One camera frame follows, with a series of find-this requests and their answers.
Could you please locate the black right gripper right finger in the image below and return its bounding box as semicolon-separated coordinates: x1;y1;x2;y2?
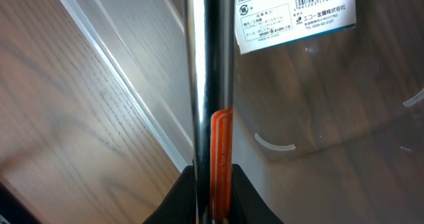
230;164;284;224

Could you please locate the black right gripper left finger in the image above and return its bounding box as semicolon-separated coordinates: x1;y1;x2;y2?
143;166;196;224

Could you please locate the clear plastic container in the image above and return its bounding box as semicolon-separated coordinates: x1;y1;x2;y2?
60;0;423;223

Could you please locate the white blue cardboard box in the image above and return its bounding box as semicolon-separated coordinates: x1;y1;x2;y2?
235;0;356;54

